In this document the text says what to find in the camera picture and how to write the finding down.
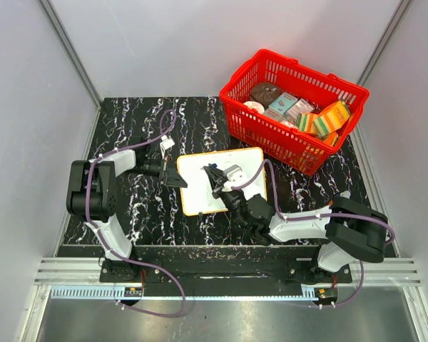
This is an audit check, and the teal small carton box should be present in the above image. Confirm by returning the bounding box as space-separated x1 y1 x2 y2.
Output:
269 92 298 114

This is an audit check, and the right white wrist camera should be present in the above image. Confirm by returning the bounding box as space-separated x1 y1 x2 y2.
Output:
223 165 248 192

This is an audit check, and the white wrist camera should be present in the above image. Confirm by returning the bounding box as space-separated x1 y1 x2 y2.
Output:
160 135 175 153
223 165 248 192

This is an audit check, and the yellow green sponge pack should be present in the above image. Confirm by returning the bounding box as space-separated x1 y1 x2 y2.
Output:
296 113 325 138

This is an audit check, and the orange sponge pack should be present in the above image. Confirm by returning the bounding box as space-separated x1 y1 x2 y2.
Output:
317 100 350 130

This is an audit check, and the aluminium frame rail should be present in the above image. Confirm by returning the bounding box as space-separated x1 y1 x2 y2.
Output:
34 258 421 301

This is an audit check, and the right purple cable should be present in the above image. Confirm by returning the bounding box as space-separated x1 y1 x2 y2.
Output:
231 159 397 309

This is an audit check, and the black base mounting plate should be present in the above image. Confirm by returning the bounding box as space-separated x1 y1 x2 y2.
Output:
98 245 352 284

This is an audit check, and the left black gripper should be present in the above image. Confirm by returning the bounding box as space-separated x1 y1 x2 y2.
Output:
128 155 188 188

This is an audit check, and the pink white carton box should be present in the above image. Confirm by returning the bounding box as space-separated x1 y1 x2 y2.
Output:
285 99 315 122

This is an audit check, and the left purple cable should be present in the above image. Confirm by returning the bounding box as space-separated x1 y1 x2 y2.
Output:
84 109 186 318

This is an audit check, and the yellow framed whiteboard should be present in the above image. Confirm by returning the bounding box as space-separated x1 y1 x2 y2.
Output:
177 147 267 216

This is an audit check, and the purple cable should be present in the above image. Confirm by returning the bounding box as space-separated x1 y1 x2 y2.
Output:
84 109 186 318
231 159 397 309

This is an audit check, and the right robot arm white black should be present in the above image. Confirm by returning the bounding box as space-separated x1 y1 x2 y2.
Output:
202 164 395 284

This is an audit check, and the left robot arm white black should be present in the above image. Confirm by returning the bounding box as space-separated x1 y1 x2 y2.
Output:
66 135 188 282

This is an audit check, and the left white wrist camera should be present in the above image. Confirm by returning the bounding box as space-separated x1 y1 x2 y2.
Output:
160 135 175 153

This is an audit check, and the brown chocolate muffin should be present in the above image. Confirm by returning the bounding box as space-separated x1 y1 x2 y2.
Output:
250 82 281 106

